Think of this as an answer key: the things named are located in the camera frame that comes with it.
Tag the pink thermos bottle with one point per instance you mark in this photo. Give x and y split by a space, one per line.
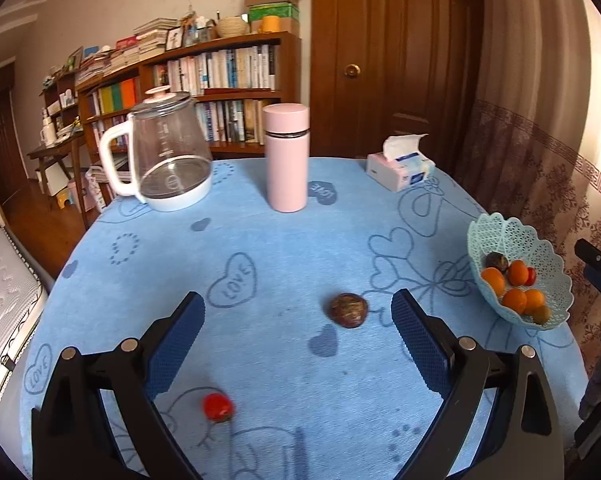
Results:
287 139

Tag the orange tangerine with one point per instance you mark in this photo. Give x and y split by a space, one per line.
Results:
495 279
516 300
535 299
518 273

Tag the brown wooden door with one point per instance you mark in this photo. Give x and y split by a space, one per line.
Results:
419 63

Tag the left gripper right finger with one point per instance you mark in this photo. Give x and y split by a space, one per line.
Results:
522 438

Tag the brass door knob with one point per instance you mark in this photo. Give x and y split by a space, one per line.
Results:
352 71

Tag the red cherry tomato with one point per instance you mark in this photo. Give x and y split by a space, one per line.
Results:
218 407
531 276

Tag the dark passion fruit in basket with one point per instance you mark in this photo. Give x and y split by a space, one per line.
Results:
497 261

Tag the green box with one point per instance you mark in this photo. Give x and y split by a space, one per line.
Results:
280 9

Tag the light blue lattice basket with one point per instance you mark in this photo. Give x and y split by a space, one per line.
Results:
492 234

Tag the wooden bookshelf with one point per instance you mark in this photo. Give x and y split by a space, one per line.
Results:
233 79

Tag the orange cup on shelf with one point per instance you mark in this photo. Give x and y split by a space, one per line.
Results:
270 24

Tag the white mattress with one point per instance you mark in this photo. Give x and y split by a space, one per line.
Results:
22 298

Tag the brown patterned curtain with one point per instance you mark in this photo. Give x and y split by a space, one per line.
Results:
533 150

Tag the yellow longan fruit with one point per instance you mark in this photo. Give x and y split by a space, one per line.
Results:
541 315

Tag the woven bowl on shelf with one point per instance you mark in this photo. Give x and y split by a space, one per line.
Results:
232 26

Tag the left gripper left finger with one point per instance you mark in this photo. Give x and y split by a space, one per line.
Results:
71 436

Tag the glass kettle white handle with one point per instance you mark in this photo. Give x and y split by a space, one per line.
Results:
168 154

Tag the tissue pack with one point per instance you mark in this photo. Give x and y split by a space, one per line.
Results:
400 164

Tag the blue patterned tablecloth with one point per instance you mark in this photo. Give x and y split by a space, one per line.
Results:
313 400

